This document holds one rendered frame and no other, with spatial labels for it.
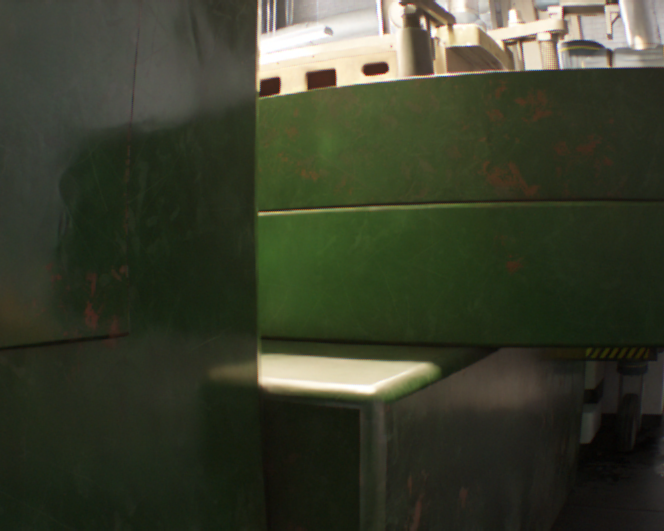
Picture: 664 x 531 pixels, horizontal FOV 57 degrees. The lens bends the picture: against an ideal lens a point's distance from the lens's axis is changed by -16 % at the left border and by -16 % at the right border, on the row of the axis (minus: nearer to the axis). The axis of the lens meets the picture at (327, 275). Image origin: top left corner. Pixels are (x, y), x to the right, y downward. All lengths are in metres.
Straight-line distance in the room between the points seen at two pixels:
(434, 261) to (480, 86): 0.20
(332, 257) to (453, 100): 0.22
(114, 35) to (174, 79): 0.07
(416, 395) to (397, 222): 0.24
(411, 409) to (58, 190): 0.34
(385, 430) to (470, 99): 0.38
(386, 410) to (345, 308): 0.28
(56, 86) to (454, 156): 0.48
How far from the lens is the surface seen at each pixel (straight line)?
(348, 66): 1.51
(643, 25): 2.34
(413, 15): 1.18
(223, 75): 0.52
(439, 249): 0.74
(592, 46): 2.38
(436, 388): 0.63
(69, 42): 0.40
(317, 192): 0.81
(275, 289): 0.83
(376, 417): 0.52
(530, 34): 1.46
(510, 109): 0.74
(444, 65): 1.26
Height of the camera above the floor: 0.59
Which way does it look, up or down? 1 degrees down
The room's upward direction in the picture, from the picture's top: 1 degrees counter-clockwise
